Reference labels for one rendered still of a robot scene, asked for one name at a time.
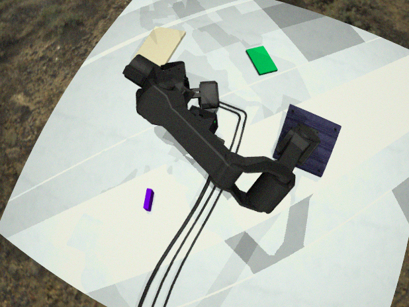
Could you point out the green flat rectangular block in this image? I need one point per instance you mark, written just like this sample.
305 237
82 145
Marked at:
261 60

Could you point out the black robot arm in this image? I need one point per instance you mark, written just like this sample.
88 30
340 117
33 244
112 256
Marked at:
163 101

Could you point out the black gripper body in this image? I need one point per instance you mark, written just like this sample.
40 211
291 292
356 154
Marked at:
208 92

